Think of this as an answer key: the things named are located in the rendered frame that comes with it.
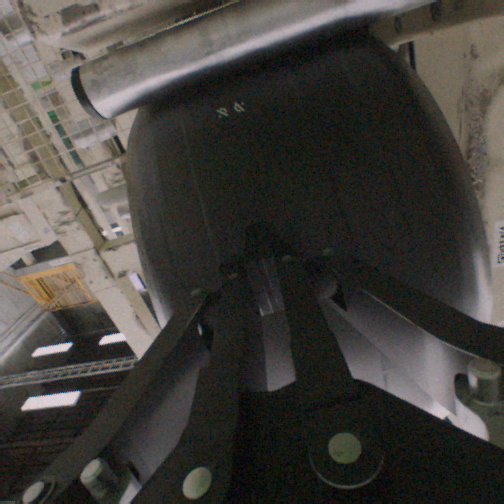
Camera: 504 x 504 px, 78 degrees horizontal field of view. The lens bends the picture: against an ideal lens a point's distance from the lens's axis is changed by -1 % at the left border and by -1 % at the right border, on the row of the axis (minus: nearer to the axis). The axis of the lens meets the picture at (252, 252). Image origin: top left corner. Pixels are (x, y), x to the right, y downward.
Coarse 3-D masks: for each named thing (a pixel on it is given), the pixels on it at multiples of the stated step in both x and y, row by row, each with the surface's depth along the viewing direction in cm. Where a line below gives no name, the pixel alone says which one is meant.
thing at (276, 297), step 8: (256, 224) 21; (264, 224) 20; (256, 232) 19; (264, 232) 19; (264, 240) 17; (264, 248) 16; (272, 248) 17; (264, 256) 15; (272, 256) 15; (264, 264) 15; (272, 264) 15; (264, 272) 15; (272, 272) 15; (272, 280) 15; (272, 288) 16; (272, 296) 16; (280, 296) 16; (280, 304) 16
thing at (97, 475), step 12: (84, 468) 7; (96, 468) 7; (108, 468) 7; (120, 468) 8; (84, 480) 7; (96, 480) 7; (108, 480) 7; (120, 480) 8; (132, 480) 8; (96, 492) 7; (108, 492) 7; (120, 492) 7; (132, 492) 7
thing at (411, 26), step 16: (448, 0) 30; (464, 0) 28; (480, 0) 26; (496, 0) 25; (400, 16) 38; (416, 16) 35; (432, 16) 33; (448, 16) 30; (464, 16) 28; (480, 16) 27; (496, 16) 25; (384, 32) 43; (400, 32) 39; (416, 32) 36; (432, 32) 33
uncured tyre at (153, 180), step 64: (256, 64) 27; (320, 64) 25; (384, 64) 24; (192, 128) 25; (256, 128) 24; (320, 128) 23; (384, 128) 22; (448, 128) 25; (128, 192) 29; (192, 192) 24; (256, 192) 23; (320, 192) 22; (384, 192) 22; (448, 192) 22; (192, 256) 23; (384, 256) 22; (448, 256) 22; (384, 384) 25
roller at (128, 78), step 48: (288, 0) 23; (336, 0) 23; (384, 0) 23; (432, 0) 24; (144, 48) 24; (192, 48) 24; (240, 48) 24; (288, 48) 25; (96, 96) 25; (144, 96) 26
